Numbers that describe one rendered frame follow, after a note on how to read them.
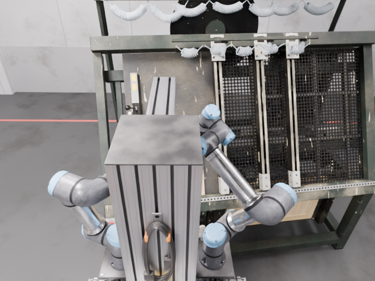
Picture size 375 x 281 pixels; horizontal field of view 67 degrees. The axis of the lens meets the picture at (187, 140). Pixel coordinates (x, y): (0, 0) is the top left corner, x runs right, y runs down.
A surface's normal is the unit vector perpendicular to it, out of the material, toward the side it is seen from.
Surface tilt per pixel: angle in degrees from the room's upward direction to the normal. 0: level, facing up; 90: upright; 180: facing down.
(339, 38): 57
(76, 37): 90
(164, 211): 90
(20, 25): 90
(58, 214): 0
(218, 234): 7
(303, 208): 90
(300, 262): 0
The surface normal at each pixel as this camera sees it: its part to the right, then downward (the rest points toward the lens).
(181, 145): 0.02, -0.82
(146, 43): 0.14, 0.04
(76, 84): 0.02, 0.58
